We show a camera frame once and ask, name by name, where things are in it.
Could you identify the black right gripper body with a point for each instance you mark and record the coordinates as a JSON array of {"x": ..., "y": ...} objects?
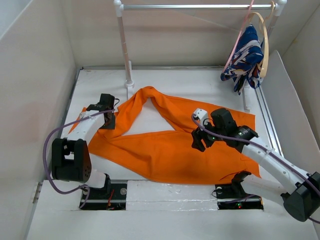
[{"x": 221, "y": 131}]

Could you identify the orange trousers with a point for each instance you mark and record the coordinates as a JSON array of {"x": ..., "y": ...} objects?
[{"x": 168, "y": 156}]

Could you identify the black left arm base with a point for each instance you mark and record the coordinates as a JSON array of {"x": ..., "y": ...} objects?
[{"x": 113, "y": 199}]

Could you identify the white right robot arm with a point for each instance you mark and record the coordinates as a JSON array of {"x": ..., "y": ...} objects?
[{"x": 296, "y": 190}]

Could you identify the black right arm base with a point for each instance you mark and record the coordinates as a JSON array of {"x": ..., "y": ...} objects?
[{"x": 231, "y": 197}]

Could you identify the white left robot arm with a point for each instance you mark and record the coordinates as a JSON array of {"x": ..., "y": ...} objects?
[{"x": 70, "y": 157}]

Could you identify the pink hanger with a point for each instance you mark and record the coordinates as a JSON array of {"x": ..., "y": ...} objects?
[{"x": 239, "y": 35}]

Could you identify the beige hanger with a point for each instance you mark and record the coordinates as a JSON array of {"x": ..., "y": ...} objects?
[{"x": 263, "y": 65}]

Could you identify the blue patterned garment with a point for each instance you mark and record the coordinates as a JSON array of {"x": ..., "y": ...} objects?
[{"x": 244, "y": 64}]

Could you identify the white foam board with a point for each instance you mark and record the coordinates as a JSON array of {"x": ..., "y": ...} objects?
[{"x": 297, "y": 141}]

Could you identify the white clothes rack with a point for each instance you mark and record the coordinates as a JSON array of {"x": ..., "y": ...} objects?
[{"x": 179, "y": 38}]

